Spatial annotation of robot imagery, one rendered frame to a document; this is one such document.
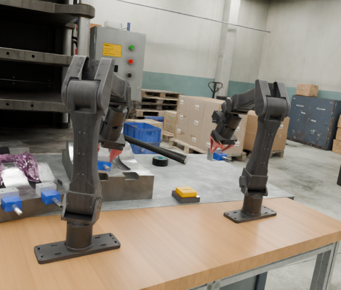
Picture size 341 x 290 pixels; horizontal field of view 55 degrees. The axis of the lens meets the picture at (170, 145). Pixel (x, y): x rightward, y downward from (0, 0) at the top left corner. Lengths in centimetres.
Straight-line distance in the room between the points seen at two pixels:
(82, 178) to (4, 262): 25
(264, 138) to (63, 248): 67
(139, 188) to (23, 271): 51
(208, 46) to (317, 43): 269
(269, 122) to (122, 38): 116
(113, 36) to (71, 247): 137
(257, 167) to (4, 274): 77
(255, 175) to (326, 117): 685
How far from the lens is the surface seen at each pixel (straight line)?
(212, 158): 142
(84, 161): 77
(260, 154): 110
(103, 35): 195
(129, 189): 115
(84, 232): 82
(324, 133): 794
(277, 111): 106
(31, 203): 103
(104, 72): 75
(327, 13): 908
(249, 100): 119
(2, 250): 90
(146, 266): 82
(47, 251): 85
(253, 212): 115
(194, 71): 901
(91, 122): 74
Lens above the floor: 124
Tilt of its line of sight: 12 degrees down
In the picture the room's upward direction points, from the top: 6 degrees clockwise
